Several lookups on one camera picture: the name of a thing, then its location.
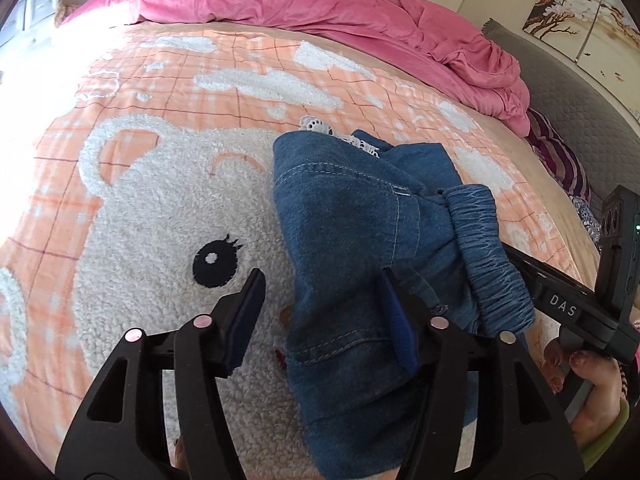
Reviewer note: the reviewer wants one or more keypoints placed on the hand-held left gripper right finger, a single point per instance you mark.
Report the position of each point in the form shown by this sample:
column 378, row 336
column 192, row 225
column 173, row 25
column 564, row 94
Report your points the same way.
column 400, row 331

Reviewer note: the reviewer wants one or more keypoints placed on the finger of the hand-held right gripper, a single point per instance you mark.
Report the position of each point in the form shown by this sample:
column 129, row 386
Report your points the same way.
column 522, row 266

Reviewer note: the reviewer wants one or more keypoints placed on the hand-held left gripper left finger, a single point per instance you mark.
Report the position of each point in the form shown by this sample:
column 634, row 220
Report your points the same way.
column 247, row 321

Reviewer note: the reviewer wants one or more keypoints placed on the blue denim pants lace trim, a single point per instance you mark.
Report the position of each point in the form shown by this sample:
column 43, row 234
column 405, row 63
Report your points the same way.
column 340, row 235

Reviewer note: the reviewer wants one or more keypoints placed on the person's right forearm green sleeve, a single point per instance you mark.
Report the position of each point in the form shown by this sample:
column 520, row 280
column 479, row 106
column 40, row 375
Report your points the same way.
column 600, row 452

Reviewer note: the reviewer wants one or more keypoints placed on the person's right hand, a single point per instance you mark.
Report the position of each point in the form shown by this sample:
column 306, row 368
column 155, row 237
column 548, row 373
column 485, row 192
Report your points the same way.
column 600, row 405

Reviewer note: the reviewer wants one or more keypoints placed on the blue patterned cloth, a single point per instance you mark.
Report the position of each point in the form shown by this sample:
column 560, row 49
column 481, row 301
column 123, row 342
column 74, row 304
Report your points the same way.
column 587, row 220

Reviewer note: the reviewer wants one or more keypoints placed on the purple striped pillow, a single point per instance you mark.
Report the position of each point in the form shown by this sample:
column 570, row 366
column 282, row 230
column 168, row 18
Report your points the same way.
column 560, row 160

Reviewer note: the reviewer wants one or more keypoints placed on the grey quilted headboard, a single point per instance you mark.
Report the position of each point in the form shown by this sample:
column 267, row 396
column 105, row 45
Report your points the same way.
column 590, row 125

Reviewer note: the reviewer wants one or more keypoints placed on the peach bear printed blanket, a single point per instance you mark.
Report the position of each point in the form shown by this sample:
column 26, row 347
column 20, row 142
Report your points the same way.
column 150, row 185

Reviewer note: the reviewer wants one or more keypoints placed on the pink duvet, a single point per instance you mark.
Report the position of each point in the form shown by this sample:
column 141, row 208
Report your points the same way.
column 300, row 0

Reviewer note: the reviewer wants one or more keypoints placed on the white drawer cabinet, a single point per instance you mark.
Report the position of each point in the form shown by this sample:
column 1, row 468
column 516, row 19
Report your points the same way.
column 37, row 10

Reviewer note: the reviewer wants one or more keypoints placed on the pale wall painting panel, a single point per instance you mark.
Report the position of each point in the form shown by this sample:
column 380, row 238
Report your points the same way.
column 612, row 60

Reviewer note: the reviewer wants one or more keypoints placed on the branch wall painting panel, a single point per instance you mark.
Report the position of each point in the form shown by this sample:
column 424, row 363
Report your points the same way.
column 565, row 5

